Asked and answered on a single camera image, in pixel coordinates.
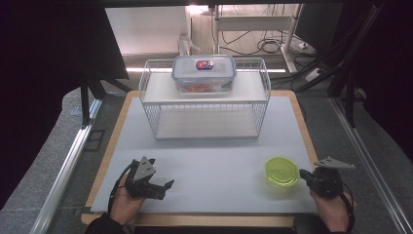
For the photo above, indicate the white desk with metal legs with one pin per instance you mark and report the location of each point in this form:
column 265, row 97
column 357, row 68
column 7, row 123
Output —
column 253, row 22

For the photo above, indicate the dark monitor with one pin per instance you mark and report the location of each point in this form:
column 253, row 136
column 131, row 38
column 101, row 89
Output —
column 318, row 26

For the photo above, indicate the light grey mat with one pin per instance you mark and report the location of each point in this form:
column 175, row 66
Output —
column 211, row 175

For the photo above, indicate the clear container with blue lid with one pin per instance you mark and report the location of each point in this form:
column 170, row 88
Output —
column 195, row 76

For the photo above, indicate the person's left hand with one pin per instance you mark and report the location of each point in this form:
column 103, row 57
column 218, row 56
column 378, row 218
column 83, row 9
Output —
column 125, row 206

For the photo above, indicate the aluminium rail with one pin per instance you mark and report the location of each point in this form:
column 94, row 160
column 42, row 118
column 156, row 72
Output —
column 65, row 169
column 373, row 169

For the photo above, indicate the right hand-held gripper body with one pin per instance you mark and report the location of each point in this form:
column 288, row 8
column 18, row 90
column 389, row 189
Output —
column 326, row 182

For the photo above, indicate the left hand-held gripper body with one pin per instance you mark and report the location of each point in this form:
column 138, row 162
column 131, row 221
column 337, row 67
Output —
column 142, row 182

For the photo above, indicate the green plastic container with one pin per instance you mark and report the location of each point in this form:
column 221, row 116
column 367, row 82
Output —
column 281, row 172

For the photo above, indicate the white cabinet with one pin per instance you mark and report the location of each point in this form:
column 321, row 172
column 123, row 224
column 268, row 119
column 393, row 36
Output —
column 146, row 29

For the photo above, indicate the black metal stand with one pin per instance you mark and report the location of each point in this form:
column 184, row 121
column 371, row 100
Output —
column 349, row 91
column 85, row 104

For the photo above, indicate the black curtain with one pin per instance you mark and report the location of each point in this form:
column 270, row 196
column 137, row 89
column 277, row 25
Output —
column 42, row 81
column 389, row 65

